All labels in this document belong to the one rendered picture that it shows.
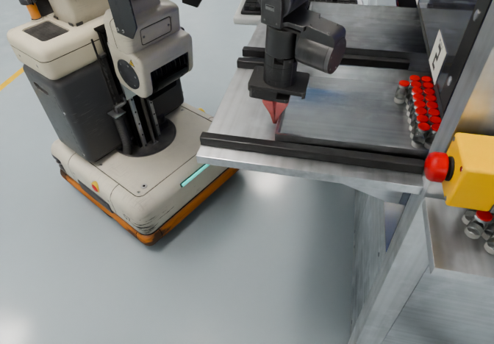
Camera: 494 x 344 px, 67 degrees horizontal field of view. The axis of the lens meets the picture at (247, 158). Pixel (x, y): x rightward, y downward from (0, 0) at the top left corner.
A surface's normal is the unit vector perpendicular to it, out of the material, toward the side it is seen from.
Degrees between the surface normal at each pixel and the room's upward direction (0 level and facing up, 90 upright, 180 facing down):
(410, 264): 90
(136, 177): 0
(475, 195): 90
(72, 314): 0
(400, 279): 90
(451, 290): 90
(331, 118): 0
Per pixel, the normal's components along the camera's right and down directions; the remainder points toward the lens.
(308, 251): -0.04, -0.71
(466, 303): -0.22, 0.69
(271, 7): -0.61, 0.60
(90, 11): 0.77, 0.45
